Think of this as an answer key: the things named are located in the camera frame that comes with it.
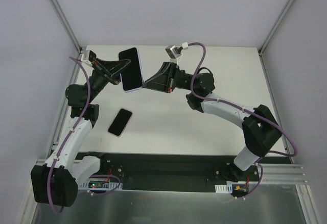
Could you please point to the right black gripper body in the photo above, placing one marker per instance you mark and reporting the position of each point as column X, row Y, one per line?
column 170, row 77

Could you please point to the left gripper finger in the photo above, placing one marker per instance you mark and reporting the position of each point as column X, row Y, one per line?
column 114, row 74
column 105, row 65

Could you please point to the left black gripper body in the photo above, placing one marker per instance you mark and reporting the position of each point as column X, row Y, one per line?
column 104, row 71

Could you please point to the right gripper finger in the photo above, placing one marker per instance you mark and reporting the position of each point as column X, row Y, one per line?
column 157, row 85
column 162, row 76

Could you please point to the phone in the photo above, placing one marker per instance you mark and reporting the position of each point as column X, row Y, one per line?
column 120, row 122
column 131, row 77

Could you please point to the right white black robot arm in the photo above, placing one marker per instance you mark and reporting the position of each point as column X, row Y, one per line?
column 258, row 124

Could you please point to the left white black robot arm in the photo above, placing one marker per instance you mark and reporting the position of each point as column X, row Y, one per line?
column 56, row 182

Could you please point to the phone in clear purple case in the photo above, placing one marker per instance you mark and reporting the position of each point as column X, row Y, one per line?
column 120, row 122

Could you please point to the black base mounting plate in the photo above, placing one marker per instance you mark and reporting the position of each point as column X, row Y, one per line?
column 171, row 173

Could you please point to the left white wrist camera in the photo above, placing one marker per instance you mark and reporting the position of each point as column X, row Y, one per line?
column 88, row 57

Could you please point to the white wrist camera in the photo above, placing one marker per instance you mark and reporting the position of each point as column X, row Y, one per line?
column 175, row 53
column 88, row 57

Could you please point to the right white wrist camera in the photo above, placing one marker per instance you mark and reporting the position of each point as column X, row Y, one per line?
column 175, row 53

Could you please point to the left aluminium frame post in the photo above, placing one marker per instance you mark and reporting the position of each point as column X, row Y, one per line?
column 66, row 26

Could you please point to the aluminium frame post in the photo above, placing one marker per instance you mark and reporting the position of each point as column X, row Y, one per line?
column 66, row 26
column 277, row 24

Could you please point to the left white slotted cable duct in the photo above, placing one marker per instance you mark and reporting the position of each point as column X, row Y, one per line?
column 100, row 185

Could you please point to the white slotted cable duct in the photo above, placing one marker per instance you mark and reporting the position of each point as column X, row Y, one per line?
column 224, row 189
column 100, row 185

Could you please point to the aluminium extrusion rail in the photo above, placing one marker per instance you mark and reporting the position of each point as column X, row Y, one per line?
column 42, row 161
column 284, row 174

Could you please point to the right white slotted cable duct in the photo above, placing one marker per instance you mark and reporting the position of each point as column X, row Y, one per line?
column 224, row 189

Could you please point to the right aluminium extrusion rail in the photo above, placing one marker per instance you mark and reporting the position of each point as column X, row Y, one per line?
column 284, row 174

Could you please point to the right aluminium frame post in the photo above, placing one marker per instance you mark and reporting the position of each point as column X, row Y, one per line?
column 277, row 24

